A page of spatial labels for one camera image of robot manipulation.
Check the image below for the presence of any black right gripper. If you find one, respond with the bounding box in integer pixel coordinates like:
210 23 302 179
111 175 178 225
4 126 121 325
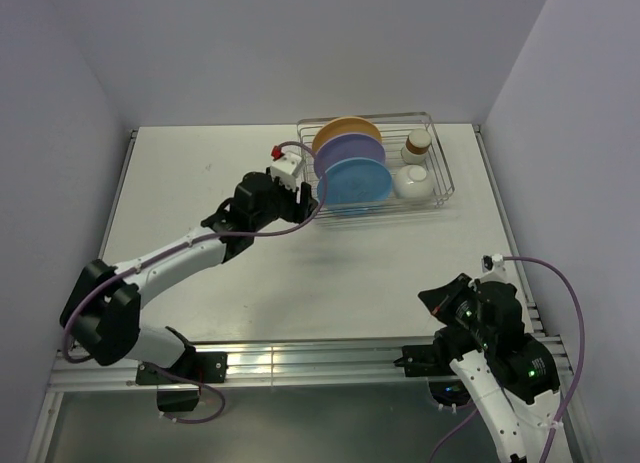
417 270 494 345

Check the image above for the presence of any aluminium table edge rail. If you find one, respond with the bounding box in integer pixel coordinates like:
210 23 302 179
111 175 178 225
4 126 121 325
47 335 574 392

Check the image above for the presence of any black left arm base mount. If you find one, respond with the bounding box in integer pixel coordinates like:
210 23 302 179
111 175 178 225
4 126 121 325
135 351 228 386

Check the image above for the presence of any blue plastic plate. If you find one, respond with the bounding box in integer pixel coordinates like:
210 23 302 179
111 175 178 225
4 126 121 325
316 157 392 216

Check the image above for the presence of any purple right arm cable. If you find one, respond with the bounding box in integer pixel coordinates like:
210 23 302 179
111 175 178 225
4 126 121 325
428 254 586 463

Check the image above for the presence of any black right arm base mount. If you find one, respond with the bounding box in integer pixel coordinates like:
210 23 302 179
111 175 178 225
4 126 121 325
393 339 477 378

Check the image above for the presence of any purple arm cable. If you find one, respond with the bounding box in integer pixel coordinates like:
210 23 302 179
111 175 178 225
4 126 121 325
61 140 331 426
428 254 586 463

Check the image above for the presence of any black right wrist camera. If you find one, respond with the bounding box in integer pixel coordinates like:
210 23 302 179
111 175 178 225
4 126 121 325
474 253 527 344

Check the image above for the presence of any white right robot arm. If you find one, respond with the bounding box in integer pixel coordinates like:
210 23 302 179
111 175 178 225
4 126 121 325
418 274 560 462

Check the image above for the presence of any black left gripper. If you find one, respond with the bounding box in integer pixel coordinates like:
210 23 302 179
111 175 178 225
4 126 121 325
250 175 317 232

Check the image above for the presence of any purple plastic plate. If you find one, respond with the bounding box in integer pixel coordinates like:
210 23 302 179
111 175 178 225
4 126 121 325
314 132 386 177

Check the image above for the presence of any white ceramic bowl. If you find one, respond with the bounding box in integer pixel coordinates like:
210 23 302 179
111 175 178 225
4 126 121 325
392 165 434 200

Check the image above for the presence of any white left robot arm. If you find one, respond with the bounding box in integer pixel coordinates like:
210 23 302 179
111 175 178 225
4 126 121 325
60 171 322 382

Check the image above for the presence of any metal wire dish rack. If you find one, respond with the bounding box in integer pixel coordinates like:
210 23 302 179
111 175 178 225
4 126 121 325
297 112 454 217

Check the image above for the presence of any white cup with wood patches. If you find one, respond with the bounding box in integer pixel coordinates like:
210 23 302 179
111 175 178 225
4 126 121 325
401 128 432 165

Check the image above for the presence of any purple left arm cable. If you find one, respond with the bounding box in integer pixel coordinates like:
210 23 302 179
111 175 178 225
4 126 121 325
61 140 331 426

